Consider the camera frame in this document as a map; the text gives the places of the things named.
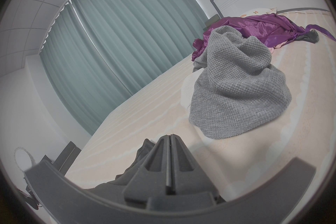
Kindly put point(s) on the pink garment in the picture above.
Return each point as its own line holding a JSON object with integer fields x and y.
{"x": 273, "y": 49}

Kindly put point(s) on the white printed pillow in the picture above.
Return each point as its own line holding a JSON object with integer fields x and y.
{"x": 259, "y": 11}

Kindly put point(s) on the grey knit garment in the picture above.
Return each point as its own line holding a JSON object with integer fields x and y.
{"x": 236, "y": 86}

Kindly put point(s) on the bed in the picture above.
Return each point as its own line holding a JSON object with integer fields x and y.
{"x": 147, "y": 112}

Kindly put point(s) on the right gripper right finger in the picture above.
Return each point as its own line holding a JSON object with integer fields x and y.
{"x": 183, "y": 165}

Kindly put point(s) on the black garment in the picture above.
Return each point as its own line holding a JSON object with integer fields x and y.
{"x": 145, "y": 150}

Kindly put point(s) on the grey bedside table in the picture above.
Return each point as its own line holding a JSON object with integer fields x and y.
{"x": 211, "y": 22}

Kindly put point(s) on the dark grey garment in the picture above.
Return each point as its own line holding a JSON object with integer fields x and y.
{"x": 312, "y": 36}

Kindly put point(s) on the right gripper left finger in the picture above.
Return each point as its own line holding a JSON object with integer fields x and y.
{"x": 154, "y": 165}

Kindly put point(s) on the blue-green curtain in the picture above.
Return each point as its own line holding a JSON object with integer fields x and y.
{"x": 136, "y": 20}
{"x": 78, "y": 81}

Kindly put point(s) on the purple satin garment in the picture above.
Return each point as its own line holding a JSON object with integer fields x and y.
{"x": 249, "y": 24}

